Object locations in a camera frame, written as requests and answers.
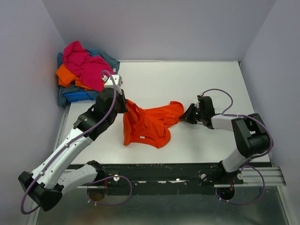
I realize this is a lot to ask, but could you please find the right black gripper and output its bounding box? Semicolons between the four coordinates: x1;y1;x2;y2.
179;103;204;124

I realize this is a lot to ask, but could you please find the orange t shirt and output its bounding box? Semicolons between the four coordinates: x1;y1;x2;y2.
123;100;184;149
56;64;94;90

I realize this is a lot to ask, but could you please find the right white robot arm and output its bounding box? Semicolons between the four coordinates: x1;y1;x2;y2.
179;96;273;184

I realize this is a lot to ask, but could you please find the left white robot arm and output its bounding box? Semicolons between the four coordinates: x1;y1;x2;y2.
18;88;127;211

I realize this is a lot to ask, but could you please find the grey blue t shirt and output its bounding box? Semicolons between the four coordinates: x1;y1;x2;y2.
58;49;120;107

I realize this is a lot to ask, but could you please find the magenta t shirt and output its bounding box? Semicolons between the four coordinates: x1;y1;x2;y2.
62;41;116;92

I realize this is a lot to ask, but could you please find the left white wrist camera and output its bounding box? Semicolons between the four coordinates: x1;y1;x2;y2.
102;75;122;87

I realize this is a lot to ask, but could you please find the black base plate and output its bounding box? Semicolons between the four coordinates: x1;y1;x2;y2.
85;163;243;196

